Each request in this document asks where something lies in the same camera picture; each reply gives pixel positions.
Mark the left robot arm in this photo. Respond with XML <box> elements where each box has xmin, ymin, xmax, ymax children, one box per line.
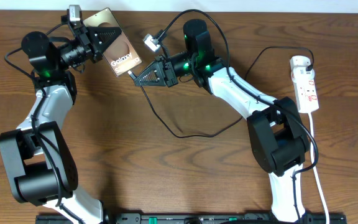
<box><xmin>0</xmin><ymin>15</ymin><xmax>122</xmax><ymax>223</ymax></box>

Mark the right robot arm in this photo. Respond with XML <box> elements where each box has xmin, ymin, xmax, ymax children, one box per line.
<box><xmin>131</xmin><ymin>19</ymin><xmax>310</xmax><ymax>223</ymax></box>

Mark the right black camera cable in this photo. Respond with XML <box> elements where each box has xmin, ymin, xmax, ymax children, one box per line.
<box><xmin>157</xmin><ymin>8</ymin><xmax>319</xmax><ymax>224</ymax></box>

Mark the white power strip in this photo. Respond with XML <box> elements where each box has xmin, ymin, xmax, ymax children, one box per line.
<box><xmin>291</xmin><ymin>67</ymin><xmax>319</xmax><ymax>114</ymax></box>

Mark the Galaxy smartphone bronze screen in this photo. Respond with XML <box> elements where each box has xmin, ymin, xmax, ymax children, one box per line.
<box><xmin>83</xmin><ymin>8</ymin><xmax>142</xmax><ymax>77</ymax></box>

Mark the white power strip cord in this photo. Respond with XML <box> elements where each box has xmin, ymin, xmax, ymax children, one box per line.
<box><xmin>307</xmin><ymin>112</ymin><xmax>331</xmax><ymax>224</ymax></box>

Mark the white USB charger adapter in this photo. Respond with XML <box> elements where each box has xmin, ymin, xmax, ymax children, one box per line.
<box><xmin>290</xmin><ymin>55</ymin><xmax>313</xmax><ymax>71</ymax></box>

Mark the black charging cable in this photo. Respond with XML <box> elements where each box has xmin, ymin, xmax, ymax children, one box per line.
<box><xmin>127</xmin><ymin>45</ymin><xmax>315</xmax><ymax>139</ymax></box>

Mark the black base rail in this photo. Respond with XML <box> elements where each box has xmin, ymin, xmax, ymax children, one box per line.
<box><xmin>35</xmin><ymin>212</ymin><xmax>347</xmax><ymax>224</ymax></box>

